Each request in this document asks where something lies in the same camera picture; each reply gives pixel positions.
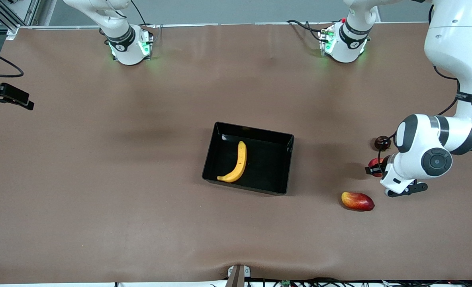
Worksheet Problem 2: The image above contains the silver table edge rail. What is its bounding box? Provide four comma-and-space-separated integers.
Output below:
5, 22, 429, 31

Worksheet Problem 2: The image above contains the black cable bundle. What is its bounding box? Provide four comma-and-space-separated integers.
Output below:
114, 277, 472, 287

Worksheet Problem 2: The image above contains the black base cable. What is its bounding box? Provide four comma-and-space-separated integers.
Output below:
287, 19, 328, 41
130, 0, 159, 29

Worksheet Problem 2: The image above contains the red yellow mango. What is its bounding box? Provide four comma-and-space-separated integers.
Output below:
341, 191, 375, 212

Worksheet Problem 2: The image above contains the black left base cable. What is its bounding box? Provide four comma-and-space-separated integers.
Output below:
287, 19, 328, 41

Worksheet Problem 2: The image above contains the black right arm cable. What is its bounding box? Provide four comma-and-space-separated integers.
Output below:
0, 46, 24, 78

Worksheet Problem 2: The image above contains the yellow banana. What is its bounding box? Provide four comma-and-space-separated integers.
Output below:
217, 140, 247, 183

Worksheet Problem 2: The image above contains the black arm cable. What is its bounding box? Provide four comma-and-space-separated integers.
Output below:
377, 4, 472, 174
0, 46, 24, 78

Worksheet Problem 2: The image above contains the small red yellow apple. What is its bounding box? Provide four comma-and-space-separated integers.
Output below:
368, 157, 386, 178

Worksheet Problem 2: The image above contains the black plastic box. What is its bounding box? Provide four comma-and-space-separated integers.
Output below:
202, 122, 295, 196

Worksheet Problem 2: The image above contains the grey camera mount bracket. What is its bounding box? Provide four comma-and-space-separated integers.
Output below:
226, 264, 251, 287

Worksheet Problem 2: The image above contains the brown table mat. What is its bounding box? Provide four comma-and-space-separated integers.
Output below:
0, 22, 472, 284

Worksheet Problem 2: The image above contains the black right base cable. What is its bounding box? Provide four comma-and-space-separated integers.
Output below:
130, 0, 159, 29

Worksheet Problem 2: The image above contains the aluminium frame profile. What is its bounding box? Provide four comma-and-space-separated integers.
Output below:
0, 0, 41, 39

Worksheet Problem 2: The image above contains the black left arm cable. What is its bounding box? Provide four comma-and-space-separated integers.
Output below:
377, 4, 472, 174

